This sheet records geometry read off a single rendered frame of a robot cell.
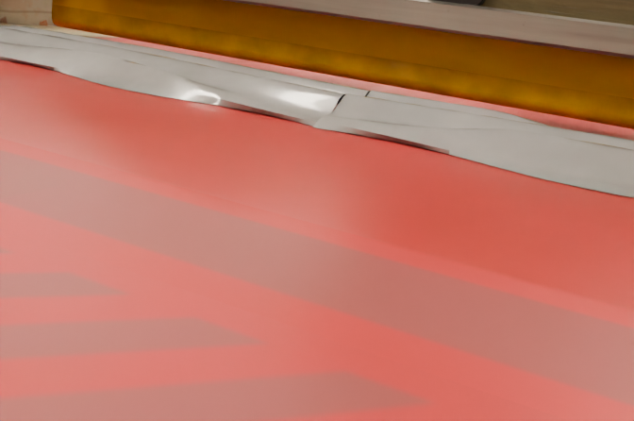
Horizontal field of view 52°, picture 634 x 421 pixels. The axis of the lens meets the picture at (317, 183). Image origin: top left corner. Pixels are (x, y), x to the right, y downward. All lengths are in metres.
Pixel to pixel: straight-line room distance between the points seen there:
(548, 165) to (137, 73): 0.12
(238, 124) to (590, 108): 0.14
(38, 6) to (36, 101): 0.28
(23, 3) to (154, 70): 0.24
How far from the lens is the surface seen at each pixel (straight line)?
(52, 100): 0.17
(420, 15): 0.25
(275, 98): 0.19
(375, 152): 0.15
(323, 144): 0.15
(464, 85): 0.26
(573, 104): 0.26
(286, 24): 0.29
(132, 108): 0.17
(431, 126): 0.18
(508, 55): 0.26
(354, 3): 0.25
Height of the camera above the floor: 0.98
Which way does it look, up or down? 14 degrees down
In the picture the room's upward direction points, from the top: 8 degrees clockwise
